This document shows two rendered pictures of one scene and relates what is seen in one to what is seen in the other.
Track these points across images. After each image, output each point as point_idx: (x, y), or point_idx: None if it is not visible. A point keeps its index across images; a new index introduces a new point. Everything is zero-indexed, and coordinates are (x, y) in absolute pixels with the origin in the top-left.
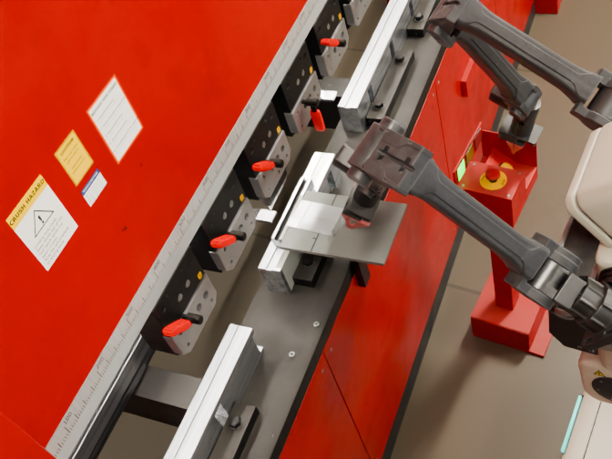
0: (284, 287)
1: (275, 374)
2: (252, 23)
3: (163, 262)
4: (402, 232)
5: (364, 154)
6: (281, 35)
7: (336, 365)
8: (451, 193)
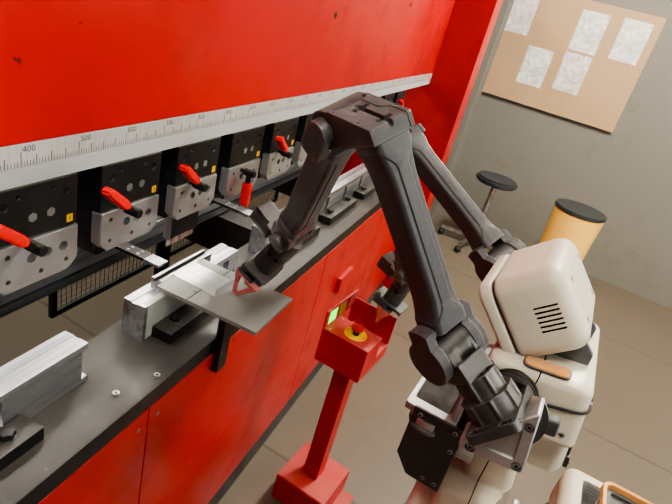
0: (140, 330)
1: (86, 406)
2: (241, 54)
3: (38, 155)
4: (259, 357)
5: (337, 107)
6: (253, 97)
7: (153, 437)
8: (412, 181)
